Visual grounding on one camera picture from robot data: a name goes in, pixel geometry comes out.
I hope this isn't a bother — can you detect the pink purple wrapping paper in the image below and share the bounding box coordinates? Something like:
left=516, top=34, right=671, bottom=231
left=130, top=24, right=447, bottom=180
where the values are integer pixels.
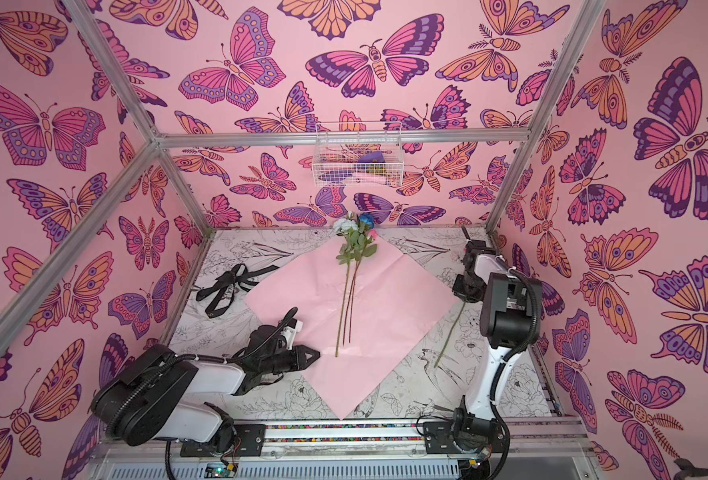
left=246, top=237, right=457, bottom=419

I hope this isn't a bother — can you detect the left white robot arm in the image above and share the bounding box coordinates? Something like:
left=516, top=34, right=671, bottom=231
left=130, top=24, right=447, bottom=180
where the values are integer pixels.
left=91, top=307, right=321, bottom=453

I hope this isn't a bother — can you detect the black ribbon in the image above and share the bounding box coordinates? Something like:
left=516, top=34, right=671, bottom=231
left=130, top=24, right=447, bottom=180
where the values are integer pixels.
left=196, top=263, right=279, bottom=319

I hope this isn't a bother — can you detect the white wire basket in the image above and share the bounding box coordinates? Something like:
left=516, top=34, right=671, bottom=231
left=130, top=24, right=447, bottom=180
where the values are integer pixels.
left=310, top=121, right=405, bottom=188

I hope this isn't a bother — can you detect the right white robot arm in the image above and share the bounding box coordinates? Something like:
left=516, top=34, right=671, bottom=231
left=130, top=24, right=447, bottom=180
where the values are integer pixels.
left=416, top=237, right=543, bottom=457

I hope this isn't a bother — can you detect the blue fake flower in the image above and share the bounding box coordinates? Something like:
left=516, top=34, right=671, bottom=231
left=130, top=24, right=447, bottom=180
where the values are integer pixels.
left=344, top=213, right=378, bottom=344

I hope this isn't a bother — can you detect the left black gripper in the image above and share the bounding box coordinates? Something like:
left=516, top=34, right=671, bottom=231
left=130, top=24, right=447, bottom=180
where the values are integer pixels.
left=259, top=345, right=322, bottom=377

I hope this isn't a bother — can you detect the small magenta fake flower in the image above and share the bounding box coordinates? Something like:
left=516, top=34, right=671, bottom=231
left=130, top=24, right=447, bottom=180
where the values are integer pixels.
left=351, top=258, right=368, bottom=341

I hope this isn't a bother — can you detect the pink fake rose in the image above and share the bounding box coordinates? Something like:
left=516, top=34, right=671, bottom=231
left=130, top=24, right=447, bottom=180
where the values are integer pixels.
left=434, top=301, right=468, bottom=368

